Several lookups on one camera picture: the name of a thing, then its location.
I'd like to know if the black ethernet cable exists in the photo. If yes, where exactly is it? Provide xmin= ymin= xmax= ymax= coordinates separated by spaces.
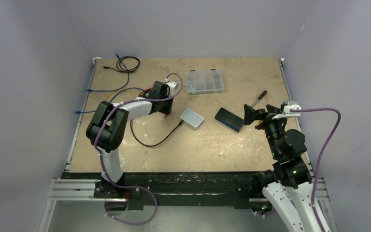
xmin=103 ymin=56 xmax=184 ymax=148

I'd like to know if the hammer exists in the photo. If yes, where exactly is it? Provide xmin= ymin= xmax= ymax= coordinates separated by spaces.
xmin=250 ymin=90 xmax=268 ymax=107

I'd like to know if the purple cable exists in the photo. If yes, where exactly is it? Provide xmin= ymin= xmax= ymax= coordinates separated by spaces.
xmin=289 ymin=107 xmax=342 ymax=232
xmin=93 ymin=72 xmax=184 ymax=225

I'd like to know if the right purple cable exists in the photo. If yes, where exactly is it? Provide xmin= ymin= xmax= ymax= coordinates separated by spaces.
xmin=289 ymin=107 xmax=342 ymax=232

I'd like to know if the black mounting base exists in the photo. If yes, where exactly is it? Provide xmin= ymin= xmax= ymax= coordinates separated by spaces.
xmin=94 ymin=172 xmax=267 ymax=211

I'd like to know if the clear plastic organizer box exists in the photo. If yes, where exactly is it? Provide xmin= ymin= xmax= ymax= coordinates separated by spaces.
xmin=186 ymin=69 xmax=225 ymax=95

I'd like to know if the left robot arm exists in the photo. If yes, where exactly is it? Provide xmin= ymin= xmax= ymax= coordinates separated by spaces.
xmin=86 ymin=81 xmax=179 ymax=198

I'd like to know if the short blue ethernet cable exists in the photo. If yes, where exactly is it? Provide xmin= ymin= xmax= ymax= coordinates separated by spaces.
xmin=86 ymin=53 xmax=130 ymax=93

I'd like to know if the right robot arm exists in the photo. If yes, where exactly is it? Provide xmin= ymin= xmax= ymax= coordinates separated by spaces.
xmin=244 ymin=101 xmax=331 ymax=232

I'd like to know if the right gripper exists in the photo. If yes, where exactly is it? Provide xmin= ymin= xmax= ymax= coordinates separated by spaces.
xmin=243 ymin=103 xmax=289 ymax=158

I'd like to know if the black rectangular box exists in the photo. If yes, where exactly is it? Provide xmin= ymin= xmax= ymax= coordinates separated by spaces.
xmin=214 ymin=107 xmax=244 ymax=132

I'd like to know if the long blue ethernet cable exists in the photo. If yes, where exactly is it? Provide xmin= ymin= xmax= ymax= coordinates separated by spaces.
xmin=73 ymin=87 xmax=144 ymax=115

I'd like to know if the white network switch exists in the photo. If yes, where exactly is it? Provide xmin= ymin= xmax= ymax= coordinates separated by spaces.
xmin=180 ymin=108 xmax=204 ymax=130

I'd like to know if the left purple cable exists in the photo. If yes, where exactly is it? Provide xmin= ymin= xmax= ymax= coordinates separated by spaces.
xmin=93 ymin=72 xmax=184 ymax=225

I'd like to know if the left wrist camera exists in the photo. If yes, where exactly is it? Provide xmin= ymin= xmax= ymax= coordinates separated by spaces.
xmin=164 ymin=78 xmax=178 ymax=92

